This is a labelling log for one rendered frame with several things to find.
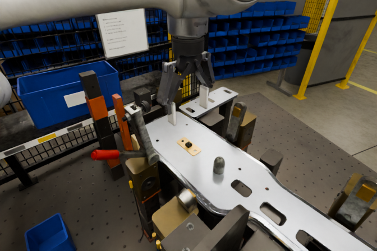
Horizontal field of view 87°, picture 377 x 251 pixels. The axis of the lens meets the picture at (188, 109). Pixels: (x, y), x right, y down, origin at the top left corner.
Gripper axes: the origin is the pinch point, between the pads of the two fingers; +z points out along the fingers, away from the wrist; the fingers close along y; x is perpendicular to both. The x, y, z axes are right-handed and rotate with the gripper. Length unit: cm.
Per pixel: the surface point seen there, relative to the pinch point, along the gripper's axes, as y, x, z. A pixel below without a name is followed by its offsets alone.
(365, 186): 12.8, -40.2, 5.0
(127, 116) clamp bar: -18.1, -0.7, -6.6
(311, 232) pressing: 1.9, -36.7, 14.0
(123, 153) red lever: -20.7, -0.8, 2.6
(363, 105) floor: 301, -23, 115
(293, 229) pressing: -0.3, -33.9, 14.0
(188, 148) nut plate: -0.9, -1.0, 13.6
